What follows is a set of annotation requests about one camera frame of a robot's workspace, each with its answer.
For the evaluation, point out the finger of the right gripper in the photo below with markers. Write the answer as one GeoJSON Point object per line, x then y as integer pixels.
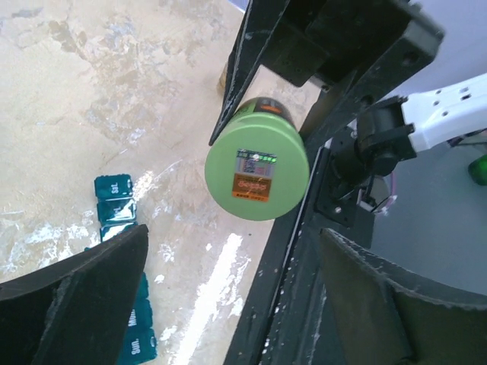
{"type": "Point", "coordinates": [256, 29]}
{"type": "Point", "coordinates": [394, 63]}

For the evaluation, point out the teal weekly pill organizer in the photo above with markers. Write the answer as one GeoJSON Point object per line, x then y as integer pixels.
{"type": "Point", "coordinates": [119, 229]}

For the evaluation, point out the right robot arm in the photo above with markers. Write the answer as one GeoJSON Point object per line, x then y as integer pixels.
{"type": "Point", "coordinates": [390, 131]}

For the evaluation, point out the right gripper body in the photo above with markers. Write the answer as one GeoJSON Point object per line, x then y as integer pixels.
{"type": "Point", "coordinates": [329, 39]}

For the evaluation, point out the green lidded pill bottle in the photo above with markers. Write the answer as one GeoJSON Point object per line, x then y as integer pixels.
{"type": "Point", "coordinates": [261, 115]}

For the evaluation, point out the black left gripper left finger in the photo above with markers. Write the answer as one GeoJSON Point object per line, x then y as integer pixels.
{"type": "Point", "coordinates": [66, 313]}

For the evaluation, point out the green bottle lid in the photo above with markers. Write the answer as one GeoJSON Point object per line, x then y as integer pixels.
{"type": "Point", "coordinates": [258, 169]}

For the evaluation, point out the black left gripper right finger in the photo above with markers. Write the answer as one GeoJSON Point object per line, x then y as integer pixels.
{"type": "Point", "coordinates": [386, 314]}

